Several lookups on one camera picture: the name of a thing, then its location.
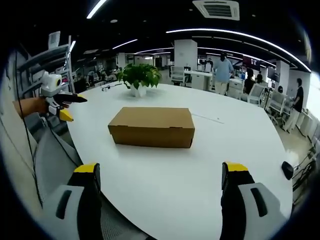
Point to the grey mesh office chair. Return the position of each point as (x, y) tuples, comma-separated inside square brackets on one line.
[(47, 150)]

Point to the ceiling air conditioner vent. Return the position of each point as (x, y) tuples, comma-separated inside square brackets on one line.
[(217, 8)]

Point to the green potted plant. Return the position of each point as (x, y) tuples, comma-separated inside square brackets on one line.
[(140, 73)]

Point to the metal storage shelf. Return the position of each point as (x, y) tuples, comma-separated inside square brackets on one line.
[(47, 67)]

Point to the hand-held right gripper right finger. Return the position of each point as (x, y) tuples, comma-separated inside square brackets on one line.
[(240, 200)]

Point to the white plant pot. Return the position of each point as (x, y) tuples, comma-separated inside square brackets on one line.
[(138, 90)]

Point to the black round device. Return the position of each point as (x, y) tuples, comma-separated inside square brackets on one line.
[(288, 170)]

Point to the white office chair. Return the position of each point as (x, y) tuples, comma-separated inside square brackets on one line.
[(178, 73), (256, 93), (276, 103)]

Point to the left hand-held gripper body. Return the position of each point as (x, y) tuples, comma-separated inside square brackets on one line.
[(51, 90)]

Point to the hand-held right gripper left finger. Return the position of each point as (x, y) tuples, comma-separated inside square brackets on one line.
[(82, 200)]

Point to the brown cardboard shoe box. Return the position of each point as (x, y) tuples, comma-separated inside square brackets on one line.
[(152, 126)]

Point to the white square pillar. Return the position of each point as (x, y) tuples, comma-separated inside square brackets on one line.
[(185, 53)]

